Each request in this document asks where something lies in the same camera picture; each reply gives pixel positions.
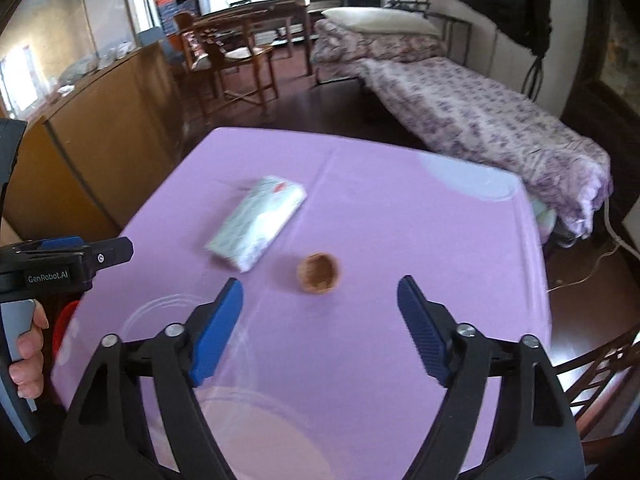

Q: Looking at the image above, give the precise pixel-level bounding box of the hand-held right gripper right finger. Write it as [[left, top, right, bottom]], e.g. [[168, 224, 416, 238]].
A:
[[396, 275, 587, 480]]

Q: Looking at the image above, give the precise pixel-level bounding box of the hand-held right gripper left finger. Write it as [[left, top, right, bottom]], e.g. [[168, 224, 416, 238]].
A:
[[59, 276, 246, 480]]

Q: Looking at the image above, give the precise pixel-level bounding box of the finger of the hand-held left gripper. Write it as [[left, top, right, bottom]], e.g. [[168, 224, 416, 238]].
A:
[[82, 237, 135, 291], [0, 236, 86, 261]]

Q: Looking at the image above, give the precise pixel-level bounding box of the brown shell cup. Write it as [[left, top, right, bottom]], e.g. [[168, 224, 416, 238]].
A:
[[296, 253, 342, 295]]

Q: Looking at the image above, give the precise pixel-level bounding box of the white and green tissue pack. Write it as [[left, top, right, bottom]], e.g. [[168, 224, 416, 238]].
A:
[[204, 175, 307, 274]]

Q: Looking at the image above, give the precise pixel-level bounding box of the person's left hand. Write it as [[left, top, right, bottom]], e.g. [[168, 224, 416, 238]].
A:
[[7, 300, 50, 400]]

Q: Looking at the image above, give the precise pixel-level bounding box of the purple printed tablecloth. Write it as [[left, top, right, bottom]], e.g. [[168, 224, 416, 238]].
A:
[[50, 126, 553, 480]]

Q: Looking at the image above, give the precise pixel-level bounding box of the wooden cabinet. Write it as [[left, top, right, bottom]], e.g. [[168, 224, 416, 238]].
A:
[[5, 40, 188, 246]]

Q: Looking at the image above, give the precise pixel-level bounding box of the pastel folded cloth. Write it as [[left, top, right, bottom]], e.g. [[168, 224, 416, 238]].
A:
[[530, 199, 558, 233]]

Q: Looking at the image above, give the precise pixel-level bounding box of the dark wooden chair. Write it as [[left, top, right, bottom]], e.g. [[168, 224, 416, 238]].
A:
[[552, 325, 640, 441]]

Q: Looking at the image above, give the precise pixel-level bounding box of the pile of clear plastic bags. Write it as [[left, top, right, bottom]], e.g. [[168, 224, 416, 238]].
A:
[[55, 42, 138, 98]]

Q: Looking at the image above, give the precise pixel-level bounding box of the blue chair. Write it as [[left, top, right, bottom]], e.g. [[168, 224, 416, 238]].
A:
[[136, 27, 183, 68]]

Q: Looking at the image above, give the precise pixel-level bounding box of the bed with floral sheet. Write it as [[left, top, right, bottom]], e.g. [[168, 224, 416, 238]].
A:
[[357, 57, 615, 241]]

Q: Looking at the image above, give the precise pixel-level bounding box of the wooden armchair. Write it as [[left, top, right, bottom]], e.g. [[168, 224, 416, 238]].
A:
[[172, 10, 280, 116]]

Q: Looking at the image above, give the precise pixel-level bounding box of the metal coat stand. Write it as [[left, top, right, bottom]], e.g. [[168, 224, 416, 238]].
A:
[[522, 47, 551, 98]]

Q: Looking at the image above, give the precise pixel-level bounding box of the long wooden table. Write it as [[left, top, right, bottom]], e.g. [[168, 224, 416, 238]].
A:
[[192, 0, 313, 76]]

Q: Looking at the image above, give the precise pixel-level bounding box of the folded floral quilt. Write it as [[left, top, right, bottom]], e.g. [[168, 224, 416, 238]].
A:
[[312, 19, 448, 81]]

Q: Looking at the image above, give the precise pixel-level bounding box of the cream pillow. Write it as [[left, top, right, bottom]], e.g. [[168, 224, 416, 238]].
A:
[[321, 7, 441, 37]]

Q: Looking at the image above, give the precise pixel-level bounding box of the dark framed painting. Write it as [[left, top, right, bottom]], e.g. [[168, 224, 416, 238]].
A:
[[560, 0, 640, 221]]

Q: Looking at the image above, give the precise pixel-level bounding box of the white cable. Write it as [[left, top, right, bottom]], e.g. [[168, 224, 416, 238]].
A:
[[545, 200, 640, 293]]

